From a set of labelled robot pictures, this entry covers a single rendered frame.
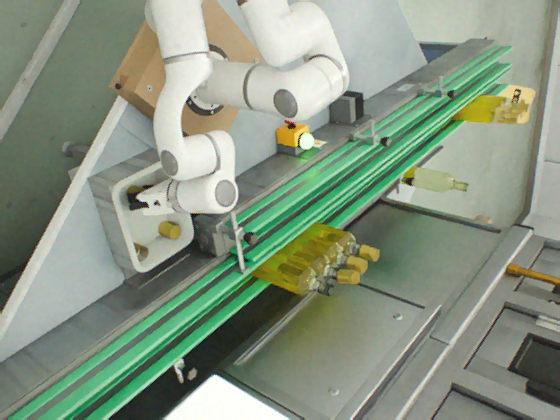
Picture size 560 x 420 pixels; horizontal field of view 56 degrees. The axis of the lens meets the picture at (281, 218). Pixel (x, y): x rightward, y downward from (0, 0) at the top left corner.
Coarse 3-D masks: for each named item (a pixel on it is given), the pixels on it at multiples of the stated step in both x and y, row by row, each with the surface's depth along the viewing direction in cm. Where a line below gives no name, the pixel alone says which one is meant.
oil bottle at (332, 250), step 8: (304, 232) 141; (296, 240) 138; (304, 240) 138; (312, 240) 138; (320, 240) 137; (328, 240) 137; (312, 248) 135; (320, 248) 134; (328, 248) 134; (336, 248) 134; (328, 256) 132; (336, 256) 132; (336, 264) 133
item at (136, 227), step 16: (144, 176) 120; (160, 176) 122; (112, 192) 107; (128, 208) 119; (144, 208) 123; (128, 224) 120; (144, 224) 124; (176, 224) 128; (128, 240) 112; (144, 240) 125; (160, 240) 126; (176, 240) 126; (160, 256) 121
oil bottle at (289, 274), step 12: (264, 264) 131; (276, 264) 131; (288, 264) 130; (300, 264) 129; (264, 276) 133; (276, 276) 130; (288, 276) 127; (300, 276) 125; (312, 276) 126; (288, 288) 129; (300, 288) 126
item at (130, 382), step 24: (456, 120) 213; (432, 144) 195; (408, 168) 181; (360, 192) 170; (336, 216) 159; (240, 288) 134; (264, 288) 133; (216, 312) 127; (192, 336) 120; (144, 360) 115; (168, 360) 114; (120, 384) 110; (144, 384) 109; (96, 408) 105
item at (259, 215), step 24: (504, 48) 233; (456, 72) 211; (432, 96) 191; (384, 120) 175; (408, 120) 173; (360, 144) 161; (312, 168) 150; (336, 168) 148; (288, 192) 139; (240, 216) 130; (264, 216) 129
